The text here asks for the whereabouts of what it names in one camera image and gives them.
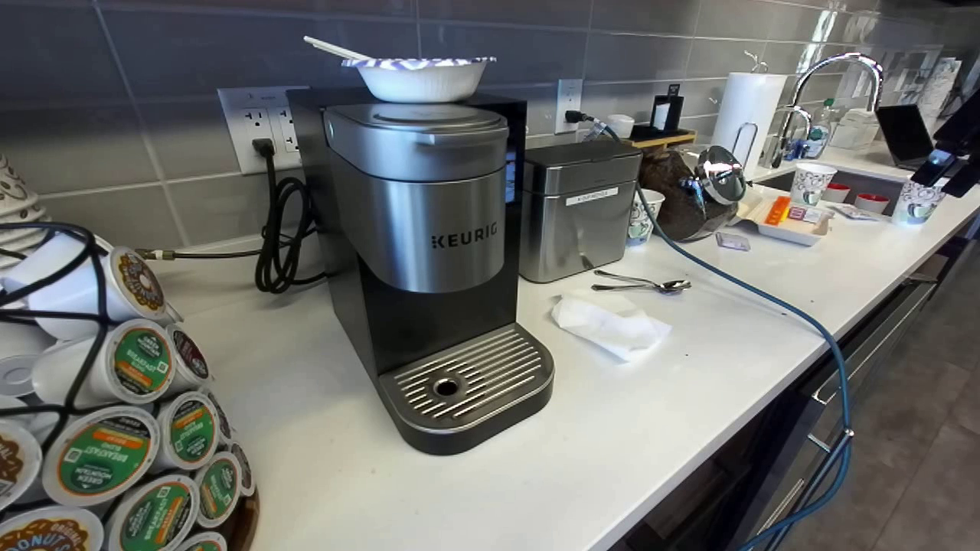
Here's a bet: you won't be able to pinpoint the paper towel roll on holder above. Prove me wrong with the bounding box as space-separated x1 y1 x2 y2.
711 51 789 178

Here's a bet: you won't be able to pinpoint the patterned paper cup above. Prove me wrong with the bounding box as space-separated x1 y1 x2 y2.
626 188 666 247
891 176 947 227
788 161 838 208

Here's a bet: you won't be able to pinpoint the white foam bowl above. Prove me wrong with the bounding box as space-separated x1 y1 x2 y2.
354 58 489 104

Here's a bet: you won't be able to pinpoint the metal jar lid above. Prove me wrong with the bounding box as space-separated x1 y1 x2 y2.
694 145 747 206

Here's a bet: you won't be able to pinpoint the coffee pod dark lid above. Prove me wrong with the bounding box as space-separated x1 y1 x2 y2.
227 439 256 497
165 324 213 388

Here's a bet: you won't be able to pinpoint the stack of patterned paper cups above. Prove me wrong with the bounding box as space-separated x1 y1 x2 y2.
0 153 51 257

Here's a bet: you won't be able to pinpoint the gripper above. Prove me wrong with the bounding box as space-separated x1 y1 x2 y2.
910 86 980 199

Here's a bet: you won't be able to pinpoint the clear soap bottle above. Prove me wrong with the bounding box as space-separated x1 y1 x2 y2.
802 97 837 159

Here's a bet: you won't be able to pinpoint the drawer handle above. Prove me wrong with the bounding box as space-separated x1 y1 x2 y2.
805 429 854 455
755 478 807 535
810 282 938 406

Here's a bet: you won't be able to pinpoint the patterned paper plate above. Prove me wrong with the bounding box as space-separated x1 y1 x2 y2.
341 55 497 71

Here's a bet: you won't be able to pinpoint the stainless steel lidded bin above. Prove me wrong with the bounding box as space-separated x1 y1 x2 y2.
518 140 644 284

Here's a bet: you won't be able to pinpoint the black laptop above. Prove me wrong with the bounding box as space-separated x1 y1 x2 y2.
874 103 936 171

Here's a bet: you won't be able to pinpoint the white double wall socket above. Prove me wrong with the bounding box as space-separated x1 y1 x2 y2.
217 86 310 176

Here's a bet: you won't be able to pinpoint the sink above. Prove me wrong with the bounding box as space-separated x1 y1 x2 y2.
753 168 913 221

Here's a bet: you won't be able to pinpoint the coffee pod brown lid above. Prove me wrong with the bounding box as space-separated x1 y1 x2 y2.
0 419 44 511
0 505 105 551
2 230 183 342

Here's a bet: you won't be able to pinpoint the blue cable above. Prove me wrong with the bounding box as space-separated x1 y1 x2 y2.
565 110 855 551

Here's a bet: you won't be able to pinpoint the black cable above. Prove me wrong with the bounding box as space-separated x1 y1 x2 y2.
135 139 328 295

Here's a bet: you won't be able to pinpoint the black and silver coffee machine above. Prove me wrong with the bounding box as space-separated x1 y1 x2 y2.
287 86 556 456

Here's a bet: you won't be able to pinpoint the black wire pod rack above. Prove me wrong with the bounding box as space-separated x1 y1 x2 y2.
0 222 261 551

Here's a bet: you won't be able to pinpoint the metal spoon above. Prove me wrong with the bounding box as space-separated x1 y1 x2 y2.
593 269 665 285
590 279 692 295

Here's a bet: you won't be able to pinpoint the flat paper packets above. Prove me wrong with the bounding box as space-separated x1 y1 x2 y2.
825 202 880 223

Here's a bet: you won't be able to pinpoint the white single wall socket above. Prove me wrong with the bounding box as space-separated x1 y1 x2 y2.
554 79 583 135

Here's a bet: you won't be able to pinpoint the tall chrome tap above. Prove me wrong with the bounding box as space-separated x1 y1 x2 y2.
769 52 886 169

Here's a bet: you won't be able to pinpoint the white foam food container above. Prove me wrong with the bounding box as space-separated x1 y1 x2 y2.
737 194 835 247

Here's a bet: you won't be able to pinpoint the white paper napkin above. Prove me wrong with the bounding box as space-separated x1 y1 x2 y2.
550 289 673 362

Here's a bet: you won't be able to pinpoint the wooden tray with black holders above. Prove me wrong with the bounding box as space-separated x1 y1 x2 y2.
627 83 698 151

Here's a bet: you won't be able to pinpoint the small chrome tap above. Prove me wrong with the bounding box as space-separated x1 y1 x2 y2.
763 105 813 168

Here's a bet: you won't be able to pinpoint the white plastic utensil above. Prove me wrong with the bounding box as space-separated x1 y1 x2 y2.
303 35 376 62

